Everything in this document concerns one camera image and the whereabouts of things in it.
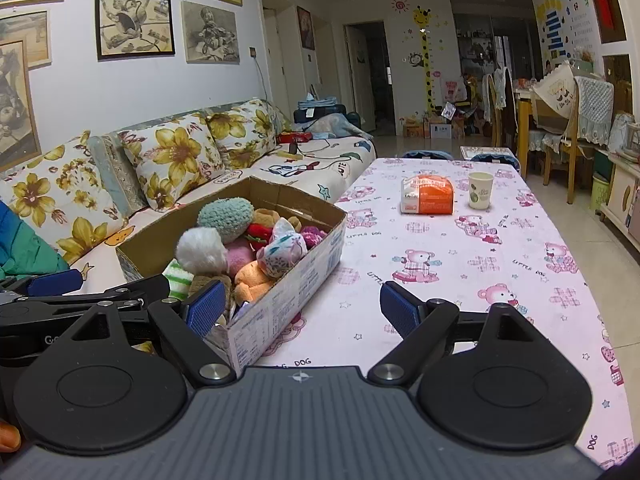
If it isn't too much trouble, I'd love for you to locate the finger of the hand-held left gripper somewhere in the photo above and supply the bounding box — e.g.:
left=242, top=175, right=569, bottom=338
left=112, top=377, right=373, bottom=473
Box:
left=0, top=275, right=171, bottom=323
left=0, top=269, right=84, bottom=306

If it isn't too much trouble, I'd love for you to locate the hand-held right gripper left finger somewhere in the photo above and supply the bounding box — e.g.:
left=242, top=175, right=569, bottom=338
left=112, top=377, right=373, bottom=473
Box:
left=67, top=280, right=237, bottom=389

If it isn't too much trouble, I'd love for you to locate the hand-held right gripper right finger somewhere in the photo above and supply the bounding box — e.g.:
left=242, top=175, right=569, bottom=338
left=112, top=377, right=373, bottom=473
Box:
left=367, top=281, right=556, bottom=387

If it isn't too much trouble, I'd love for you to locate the brown knitted bootie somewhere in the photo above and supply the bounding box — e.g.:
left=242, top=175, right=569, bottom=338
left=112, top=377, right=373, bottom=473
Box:
left=187, top=274, right=233, bottom=311

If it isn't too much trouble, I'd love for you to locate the green white striped cloth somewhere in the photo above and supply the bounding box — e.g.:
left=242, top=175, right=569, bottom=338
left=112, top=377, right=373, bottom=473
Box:
left=167, top=258, right=196, bottom=301

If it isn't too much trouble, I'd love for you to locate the white fluffy pompom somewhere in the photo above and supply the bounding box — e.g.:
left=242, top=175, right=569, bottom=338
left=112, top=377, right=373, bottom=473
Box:
left=176, top=227, right=228, bottom=276

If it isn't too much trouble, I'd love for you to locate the orange knitted hat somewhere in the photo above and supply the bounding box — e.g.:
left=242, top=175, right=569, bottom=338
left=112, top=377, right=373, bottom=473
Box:
left=234, top=262, right=276, bottom=306

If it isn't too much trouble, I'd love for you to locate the pink fluffy plush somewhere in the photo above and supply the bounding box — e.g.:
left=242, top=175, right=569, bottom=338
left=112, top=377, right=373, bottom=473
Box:
left=225, top=240, right=258, bottom=277

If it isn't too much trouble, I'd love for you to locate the teal knitted hat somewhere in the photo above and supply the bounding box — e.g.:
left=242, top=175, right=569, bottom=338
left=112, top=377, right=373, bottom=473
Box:
left=197, top=197, right=253, bottom=243

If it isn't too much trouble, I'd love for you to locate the brown teddy bear red shirt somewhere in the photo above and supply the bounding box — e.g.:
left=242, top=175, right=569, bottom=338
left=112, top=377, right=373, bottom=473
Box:
left=245, top=208, right=288, bottom=251

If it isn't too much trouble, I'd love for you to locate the floral fluffy sock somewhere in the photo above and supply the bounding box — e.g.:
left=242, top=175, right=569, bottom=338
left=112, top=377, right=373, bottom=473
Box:
left=257, top=217, right=308, bottom=278

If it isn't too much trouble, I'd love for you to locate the cardboard box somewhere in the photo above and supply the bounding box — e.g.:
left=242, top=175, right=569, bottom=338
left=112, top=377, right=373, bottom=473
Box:
left=116, top=176, right=348, bottom=373

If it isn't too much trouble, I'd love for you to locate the magenta knitted hat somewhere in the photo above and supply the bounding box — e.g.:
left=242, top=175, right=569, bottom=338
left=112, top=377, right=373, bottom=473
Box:
left=300, top=226, right=328, bottom=248

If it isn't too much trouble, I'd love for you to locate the person's left hand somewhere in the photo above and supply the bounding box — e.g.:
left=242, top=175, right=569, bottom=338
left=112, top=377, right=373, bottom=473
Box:
left=0, top=422, right=22, bottom=453

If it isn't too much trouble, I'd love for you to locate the blue green garment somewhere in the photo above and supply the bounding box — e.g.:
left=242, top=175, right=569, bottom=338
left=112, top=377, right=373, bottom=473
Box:
left=0, top=200, right=68, bottom=278

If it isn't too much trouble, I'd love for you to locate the pink printed tablecloth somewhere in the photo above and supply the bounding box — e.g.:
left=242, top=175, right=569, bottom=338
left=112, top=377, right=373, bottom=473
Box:
left=247, top=157, right=640, bottom=471

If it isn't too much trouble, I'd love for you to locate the floral sofa cushion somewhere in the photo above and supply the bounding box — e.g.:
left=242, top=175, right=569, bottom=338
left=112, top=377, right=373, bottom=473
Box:
left=117, top=112, right=227, bottom=212
left=0, top=130, right=128, bottom=266
left=205, top=99, right=279, bottom=170

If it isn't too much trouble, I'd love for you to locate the floral sofa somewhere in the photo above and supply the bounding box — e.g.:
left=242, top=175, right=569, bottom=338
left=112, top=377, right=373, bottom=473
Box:
left=0, top=97, right=376, bottom=301

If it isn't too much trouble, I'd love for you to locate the orange tissue pack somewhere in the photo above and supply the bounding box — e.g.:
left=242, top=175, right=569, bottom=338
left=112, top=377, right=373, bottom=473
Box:
left=400, top=175, right=455, bottom=216

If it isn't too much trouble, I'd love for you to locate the paper cup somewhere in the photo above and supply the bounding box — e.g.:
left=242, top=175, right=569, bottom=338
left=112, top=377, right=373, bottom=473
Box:
left=467, top=171, right=494, bottom=210

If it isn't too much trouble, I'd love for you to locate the black suitcase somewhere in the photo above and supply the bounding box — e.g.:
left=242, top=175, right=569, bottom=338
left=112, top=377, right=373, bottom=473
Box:
left=293, top=104, right=361, bottom=131

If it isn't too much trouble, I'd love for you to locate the yellow wooden table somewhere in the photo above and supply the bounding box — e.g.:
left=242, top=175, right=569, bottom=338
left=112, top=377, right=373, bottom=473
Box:
left=515, top=90, right=532, bottom=176

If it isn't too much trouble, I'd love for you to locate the chair draped with clothes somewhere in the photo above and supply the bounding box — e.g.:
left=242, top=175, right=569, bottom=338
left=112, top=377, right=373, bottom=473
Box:
left=482, top=67, right=516, bottom=148

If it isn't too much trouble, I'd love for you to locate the green bin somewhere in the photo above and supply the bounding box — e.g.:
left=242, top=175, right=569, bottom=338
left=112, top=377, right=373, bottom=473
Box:
left=590, top=172, right=612, bottom=211

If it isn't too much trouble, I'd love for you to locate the cream television cabinet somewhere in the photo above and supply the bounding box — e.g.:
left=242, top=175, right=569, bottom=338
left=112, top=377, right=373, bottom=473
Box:
left=600, top=152, right=640, bottom=253

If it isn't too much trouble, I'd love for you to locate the giraffe height chart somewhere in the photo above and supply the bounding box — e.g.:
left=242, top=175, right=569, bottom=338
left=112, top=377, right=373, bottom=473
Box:
left=412, top=6, right=436, bottom=111

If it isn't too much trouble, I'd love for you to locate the black framed sketch picture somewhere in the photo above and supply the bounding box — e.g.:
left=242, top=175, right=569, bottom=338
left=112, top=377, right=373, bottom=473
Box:
left=95, top=0, right=176, bottom=60

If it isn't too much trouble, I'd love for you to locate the cream printed cloth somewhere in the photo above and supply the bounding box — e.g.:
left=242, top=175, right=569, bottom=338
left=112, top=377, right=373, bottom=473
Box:
left=532, top=62, right=576, bottom=111

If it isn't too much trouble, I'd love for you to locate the grey sketch picture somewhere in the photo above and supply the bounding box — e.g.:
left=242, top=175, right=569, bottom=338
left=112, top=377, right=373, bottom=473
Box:
left=181, top=0, right=240, bottom=64

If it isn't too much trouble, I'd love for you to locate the wooden chair quilted cover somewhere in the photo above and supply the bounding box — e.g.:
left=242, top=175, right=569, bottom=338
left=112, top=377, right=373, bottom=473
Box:
left=542, top=75, right=616, bottom=206

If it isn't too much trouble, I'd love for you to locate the dark framed picture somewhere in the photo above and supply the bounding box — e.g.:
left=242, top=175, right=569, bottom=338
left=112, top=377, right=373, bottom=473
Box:
left=297, top=6, right=316, bottom=51

